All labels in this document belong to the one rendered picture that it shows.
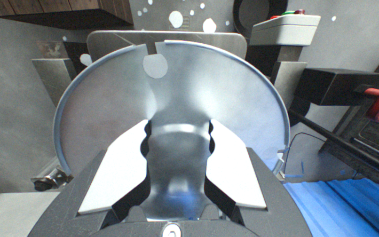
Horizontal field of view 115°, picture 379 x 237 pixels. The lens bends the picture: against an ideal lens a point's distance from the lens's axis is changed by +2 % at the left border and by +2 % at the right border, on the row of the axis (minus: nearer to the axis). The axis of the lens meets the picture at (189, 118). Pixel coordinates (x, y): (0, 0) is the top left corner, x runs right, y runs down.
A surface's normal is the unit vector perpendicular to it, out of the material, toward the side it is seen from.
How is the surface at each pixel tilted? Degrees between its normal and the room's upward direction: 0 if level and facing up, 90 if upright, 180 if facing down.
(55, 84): 0
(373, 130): 90
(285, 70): 0
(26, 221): 90
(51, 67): 0
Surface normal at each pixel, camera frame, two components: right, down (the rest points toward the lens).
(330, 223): 0.02, -0.88
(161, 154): 0.06, 0.45
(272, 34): -1.00, 0.01
